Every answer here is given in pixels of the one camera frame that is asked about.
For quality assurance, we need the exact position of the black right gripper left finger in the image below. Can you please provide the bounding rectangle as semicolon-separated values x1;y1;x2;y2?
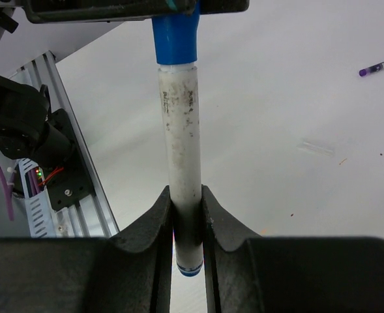
0;189;173;312

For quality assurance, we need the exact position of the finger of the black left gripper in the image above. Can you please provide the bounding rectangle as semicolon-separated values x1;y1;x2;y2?
22;0;250;23

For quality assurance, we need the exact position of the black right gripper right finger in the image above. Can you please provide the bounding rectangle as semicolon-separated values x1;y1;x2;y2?
201;186;384;312

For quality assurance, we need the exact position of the blue marker cap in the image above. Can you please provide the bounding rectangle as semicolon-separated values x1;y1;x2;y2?
151;1;200;65

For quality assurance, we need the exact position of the transparent pen cap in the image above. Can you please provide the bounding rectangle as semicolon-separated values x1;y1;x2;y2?
297;140;335;157

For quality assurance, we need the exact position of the white marker pen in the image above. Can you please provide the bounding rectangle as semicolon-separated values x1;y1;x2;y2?
158;63;203;277

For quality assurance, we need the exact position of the purple gel pen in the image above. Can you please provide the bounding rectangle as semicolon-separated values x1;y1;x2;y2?
359;62;384;77

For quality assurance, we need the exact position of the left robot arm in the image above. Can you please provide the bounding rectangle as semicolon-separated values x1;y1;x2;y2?
0;1;250;40

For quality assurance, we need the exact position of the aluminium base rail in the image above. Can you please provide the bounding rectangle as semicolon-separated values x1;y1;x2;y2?
11;52;119;238

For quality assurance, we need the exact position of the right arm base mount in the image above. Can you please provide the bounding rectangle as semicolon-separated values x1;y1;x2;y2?
0;76;94;212

